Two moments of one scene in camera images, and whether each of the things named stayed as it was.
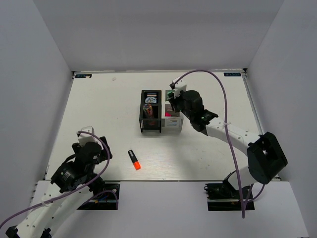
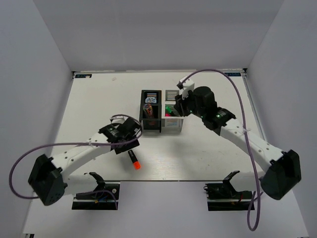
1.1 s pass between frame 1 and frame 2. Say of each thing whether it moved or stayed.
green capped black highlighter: moved
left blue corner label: stayed
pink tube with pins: stayed
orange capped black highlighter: stayed
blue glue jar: stayed
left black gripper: moved
